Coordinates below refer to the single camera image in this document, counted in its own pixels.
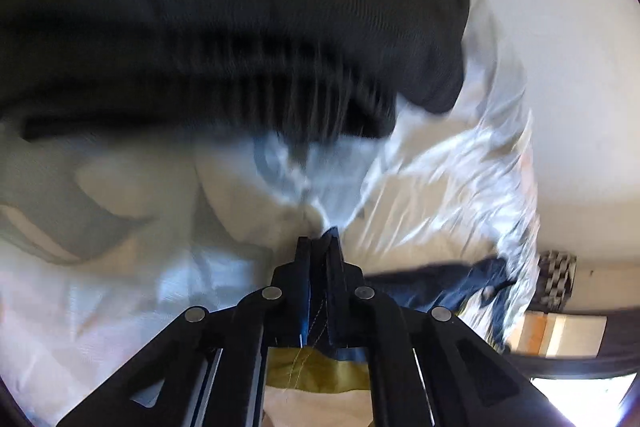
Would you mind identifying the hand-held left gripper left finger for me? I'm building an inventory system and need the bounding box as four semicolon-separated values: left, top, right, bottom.
55;237;313;427

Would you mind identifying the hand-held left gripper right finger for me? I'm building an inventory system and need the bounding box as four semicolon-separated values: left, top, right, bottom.
325;229;576;427

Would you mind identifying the cream navy olive jacket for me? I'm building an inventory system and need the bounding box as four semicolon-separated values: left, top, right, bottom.
262;227;521;427

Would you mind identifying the black white checkered cloth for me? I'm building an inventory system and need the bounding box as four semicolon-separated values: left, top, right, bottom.
537;251;578;310

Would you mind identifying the bright window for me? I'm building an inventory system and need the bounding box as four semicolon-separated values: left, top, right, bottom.
530;376;628;427

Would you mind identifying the black knit garment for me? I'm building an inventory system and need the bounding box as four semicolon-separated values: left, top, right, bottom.
0;0;478;142

